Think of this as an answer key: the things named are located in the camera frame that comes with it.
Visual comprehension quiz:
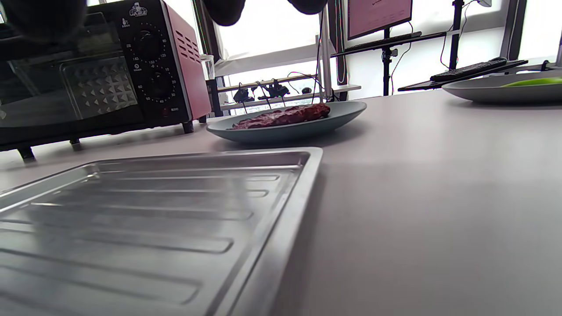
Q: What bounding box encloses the black vertical pole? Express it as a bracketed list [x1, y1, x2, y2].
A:
[448, 0, 465, 71]

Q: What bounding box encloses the silver baking tray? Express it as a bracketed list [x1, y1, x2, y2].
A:
[0, 147, 324, 316]

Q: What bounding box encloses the white metal post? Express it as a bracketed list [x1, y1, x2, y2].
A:
[320, 8, 334, 102]

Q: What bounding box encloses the green dessert spatula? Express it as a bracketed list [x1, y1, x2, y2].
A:
[502, 77, 562, 87]

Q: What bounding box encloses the black computer desk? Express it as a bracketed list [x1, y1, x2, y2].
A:
[397, 59, 530, 93]

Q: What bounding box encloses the person's right hand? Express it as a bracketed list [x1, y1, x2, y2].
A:
[0, 0, 328, 43]

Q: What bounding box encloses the teal round plate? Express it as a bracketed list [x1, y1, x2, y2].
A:
[206, 101, 367, 144]

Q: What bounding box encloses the grey round plate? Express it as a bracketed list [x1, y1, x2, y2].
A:
[442, 70, 562, 105]

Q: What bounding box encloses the black keyboard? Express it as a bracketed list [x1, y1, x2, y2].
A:
[430, 57, 509, 83]

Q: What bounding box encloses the red oven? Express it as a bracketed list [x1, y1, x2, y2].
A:
[0, 0, 213, 161]

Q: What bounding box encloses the pink screen computer monitor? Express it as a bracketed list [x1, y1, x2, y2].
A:
[347, 0, 414, 41]

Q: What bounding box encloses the black monitor stand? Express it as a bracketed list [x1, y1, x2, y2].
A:
[331, 28, 447, 97]

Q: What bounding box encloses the red raw steak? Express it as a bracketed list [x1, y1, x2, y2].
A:
[231, 103, 331, 130]

